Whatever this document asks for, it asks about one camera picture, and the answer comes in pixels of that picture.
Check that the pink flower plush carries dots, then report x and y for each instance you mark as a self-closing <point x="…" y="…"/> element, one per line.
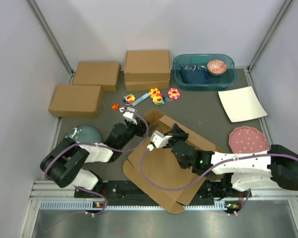
<point x="174" y="94"/>

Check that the blue flower plush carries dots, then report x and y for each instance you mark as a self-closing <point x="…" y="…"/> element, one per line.
<point x="129" y="99"/>

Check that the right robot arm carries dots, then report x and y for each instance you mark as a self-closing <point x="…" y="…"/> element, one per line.
<point x="277" y="165"/>

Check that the rainbow flower plush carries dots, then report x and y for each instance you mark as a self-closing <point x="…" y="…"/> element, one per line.
<point x="160" y="100"/>

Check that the blue round plate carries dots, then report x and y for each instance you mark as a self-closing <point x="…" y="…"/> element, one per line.
<point x="85" y="133"/>

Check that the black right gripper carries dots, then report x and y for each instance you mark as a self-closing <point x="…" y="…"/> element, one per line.
<point x="177" y="133"/>

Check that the orange glitter leaf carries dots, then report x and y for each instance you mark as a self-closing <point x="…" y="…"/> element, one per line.
<point x="115" y="107"/>

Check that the stacked cardboard box top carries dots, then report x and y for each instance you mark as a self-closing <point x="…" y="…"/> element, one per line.
<point x="147" y="66"/>

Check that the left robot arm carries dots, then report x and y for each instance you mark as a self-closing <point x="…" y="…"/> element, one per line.
<point x="63" y="165"/>

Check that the brown cardboard box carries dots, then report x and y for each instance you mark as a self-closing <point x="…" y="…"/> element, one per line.
<point x="158" y="174"/>

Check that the pink dotted plate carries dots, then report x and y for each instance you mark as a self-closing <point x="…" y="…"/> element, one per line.
<point x="247" y="139"/>

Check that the teal plastic bin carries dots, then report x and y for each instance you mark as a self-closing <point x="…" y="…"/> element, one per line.
<point x="216" y="83"/>

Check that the white square plate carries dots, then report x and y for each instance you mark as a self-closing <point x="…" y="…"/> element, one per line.
<point x="241" y="104"/>

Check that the folded cardboard box front left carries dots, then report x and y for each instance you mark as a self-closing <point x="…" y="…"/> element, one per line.
<point x="76" y="101"/>

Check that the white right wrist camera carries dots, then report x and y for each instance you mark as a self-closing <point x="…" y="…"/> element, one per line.
<point x="158" y="140"/>

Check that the light blue tube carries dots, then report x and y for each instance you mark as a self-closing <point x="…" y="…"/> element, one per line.
<point x="140" y="99"/>

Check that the red patterned bowl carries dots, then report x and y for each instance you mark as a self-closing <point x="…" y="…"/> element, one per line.
<point x="216" y="67"/>

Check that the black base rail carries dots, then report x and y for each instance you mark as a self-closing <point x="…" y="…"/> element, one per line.
<point x="124" y="192"/>

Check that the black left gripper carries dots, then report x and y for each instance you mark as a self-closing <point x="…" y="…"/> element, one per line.
<point x="141" y="127"/>

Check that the orange flower plush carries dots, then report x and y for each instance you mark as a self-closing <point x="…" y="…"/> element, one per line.
<point x="154" y="92"/>

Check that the folded cardboard box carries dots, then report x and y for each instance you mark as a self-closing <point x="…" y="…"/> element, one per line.
<point x="98" y="73"/>
<point x="76" y="101"/>

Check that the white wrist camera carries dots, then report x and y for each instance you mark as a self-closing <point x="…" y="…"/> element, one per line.
<point x="129" y="114"/>
<point x="158" y="140"/>

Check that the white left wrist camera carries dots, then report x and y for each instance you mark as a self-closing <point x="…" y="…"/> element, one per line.
<point x="129" y="114"/>

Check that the folded cardboard box back left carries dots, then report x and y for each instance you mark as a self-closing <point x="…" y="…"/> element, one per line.
<point x="98" y="73"/>

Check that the blue patterned bowl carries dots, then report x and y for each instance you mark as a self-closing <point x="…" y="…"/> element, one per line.
<point x="194" y="74"/>

